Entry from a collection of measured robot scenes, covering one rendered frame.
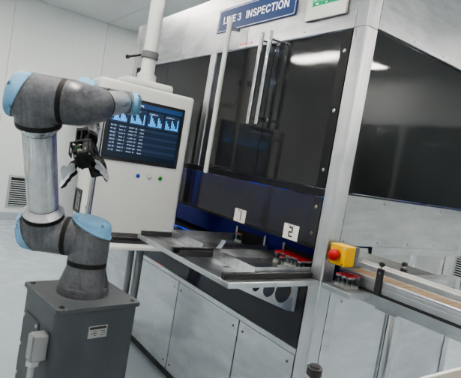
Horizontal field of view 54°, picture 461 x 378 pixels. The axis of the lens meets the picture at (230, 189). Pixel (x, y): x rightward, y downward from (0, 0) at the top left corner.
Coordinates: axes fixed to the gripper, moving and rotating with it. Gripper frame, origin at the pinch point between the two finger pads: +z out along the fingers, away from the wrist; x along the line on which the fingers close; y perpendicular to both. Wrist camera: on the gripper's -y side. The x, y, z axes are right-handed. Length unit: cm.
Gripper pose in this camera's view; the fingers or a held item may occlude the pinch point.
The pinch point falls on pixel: (84, 187)
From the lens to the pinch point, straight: 151.7
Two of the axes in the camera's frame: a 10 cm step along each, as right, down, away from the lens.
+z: 1.1, 7.9, -6.0
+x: 9.9, -1.4, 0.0
